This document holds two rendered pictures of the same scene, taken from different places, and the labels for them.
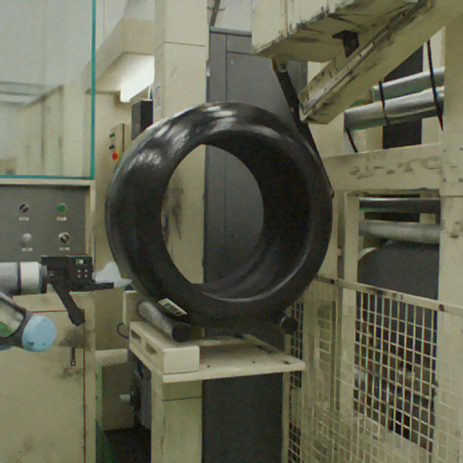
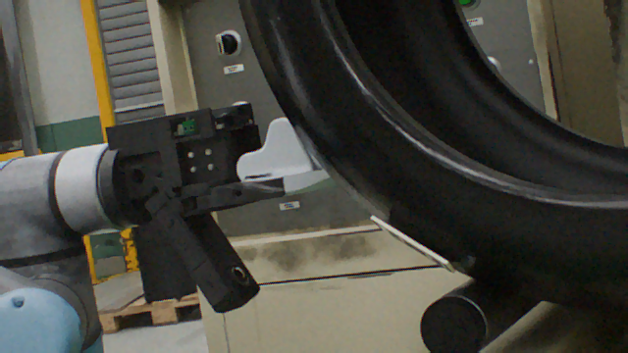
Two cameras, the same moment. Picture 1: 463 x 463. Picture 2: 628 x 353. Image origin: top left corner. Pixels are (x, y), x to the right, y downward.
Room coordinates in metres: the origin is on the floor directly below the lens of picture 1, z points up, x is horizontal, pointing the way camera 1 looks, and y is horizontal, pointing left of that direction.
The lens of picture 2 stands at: (0.82, -0.44, 1.05)
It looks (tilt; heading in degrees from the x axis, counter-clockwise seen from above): 3 degrees down; 47
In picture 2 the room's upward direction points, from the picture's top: 10 degrees counter-clockwise
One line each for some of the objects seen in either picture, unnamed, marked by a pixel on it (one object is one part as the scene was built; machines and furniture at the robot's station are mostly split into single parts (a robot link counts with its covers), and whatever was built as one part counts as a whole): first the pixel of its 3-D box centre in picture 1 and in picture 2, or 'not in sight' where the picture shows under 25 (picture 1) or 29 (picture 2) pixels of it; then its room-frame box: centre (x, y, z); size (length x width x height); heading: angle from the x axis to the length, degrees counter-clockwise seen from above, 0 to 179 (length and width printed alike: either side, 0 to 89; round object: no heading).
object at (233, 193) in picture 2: (94, 285); (239, 191); (1.43, 0.30, 1.01); 0.09 x 0.05 x 0.02; 111
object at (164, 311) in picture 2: not in sight; (179, 248); (5.41, 5.83, 0.38); 1.20 x 0.80 x 0.76; 39
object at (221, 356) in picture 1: (212, 354); not in sight; (1.64, 0.03, 0.80); 0.37 x 0.36 x 0.02; 111
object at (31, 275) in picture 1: (31, 278); (107, 187); (1.40, 0.44, 1.02); 0.08 x 0.05 x 0.08; 21
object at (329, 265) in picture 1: (301, 250); not in sight; (1.98, -0.24, 1.05); 0.20 x 0.15 x 0.30; 21
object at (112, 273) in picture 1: (113, 275); (289, 155); (1.45, 0.26, 1.03); 0.09 x 0.03 x 0.06; 111
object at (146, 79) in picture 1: (141, 83); not in sight; (2.45, 0.34, 1.66); 0.60 x 0.03 x 0.03; 21
